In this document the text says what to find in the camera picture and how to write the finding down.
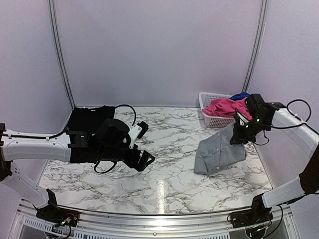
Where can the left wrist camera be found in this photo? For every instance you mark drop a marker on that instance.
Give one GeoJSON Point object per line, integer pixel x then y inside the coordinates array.
{"type": "Point", "coordinates": [116, 133]}

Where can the left aluminium frame post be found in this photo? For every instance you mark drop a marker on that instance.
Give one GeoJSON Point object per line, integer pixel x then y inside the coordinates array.
{"type": "Point", "coordinates": [59, 53]}

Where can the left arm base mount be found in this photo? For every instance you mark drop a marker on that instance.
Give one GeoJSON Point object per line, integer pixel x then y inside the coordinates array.
{"type": "Point", "coordinates": [59, 216]}

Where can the right aluminium frame post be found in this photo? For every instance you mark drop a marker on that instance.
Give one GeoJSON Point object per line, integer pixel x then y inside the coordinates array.
{"type": "Point", "coordinates": [257, 44]}

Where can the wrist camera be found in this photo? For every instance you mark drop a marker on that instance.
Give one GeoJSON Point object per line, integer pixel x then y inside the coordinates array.
{"type": "Point", "coordinates": [253, 103]}
{"type": "Point", "coordinates": [116, 133]}

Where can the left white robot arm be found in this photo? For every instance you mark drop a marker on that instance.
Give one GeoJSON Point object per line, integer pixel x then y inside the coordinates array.
{"type": "Point", "coordinates": [66, 146]}

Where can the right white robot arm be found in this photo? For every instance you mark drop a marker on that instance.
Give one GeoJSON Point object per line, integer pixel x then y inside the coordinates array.
{"type": "Point", "coordinates": [297, 151]}

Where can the grey garment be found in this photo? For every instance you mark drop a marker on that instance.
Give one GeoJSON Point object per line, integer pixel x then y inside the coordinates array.
{"type": "Point", "coordinates": [216, 153]}

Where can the aluminium front rail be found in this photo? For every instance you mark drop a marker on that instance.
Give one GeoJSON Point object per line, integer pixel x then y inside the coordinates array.
{"type": "Point", "coordinates": [101, 225]}

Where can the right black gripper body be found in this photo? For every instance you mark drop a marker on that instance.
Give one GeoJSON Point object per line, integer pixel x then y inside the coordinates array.
{"type": "Point", "coordinates": [248, 132]}

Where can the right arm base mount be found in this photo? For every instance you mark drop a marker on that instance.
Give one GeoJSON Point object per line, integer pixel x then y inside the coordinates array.
{"type": "Point", "coordinates": [247, 217]}

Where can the blue garment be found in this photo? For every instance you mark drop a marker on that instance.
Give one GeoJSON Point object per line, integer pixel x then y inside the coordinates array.
{"type": "Point", "coordinates": [240, 96]}

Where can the aluminium frame post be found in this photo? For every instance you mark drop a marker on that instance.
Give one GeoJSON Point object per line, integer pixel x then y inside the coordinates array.
{"type": "Point", "coordinates": [59, 53]}
{"type": "Point", "coordinates": [257, 44]}

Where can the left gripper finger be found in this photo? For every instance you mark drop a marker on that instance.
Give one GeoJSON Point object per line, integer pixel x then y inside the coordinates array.
{"type": "Point", "coordinates": [144, 161]}
{"type": "Point", "coordinates": [143, 127]}

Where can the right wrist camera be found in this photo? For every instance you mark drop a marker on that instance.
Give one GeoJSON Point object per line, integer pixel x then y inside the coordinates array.
{"type": "Point", "coordinates": [253, 103]}

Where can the white plastic laundry basket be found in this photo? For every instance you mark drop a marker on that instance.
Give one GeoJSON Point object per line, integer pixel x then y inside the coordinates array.
{"type": "Point", "coordinates": [209, 121]}

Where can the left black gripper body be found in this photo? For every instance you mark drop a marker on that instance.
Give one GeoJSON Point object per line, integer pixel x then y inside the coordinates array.
{"type": "Point", "coordinates": [112, 154]}

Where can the black t-shirt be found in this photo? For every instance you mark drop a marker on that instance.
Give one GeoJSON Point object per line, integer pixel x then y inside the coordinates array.
{"type": "Point", "coordinates": [89, 119]}

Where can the pink garment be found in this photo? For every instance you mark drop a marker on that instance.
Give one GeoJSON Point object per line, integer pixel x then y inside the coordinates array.
{"type": "Point", "coordinates": [224, 107]}

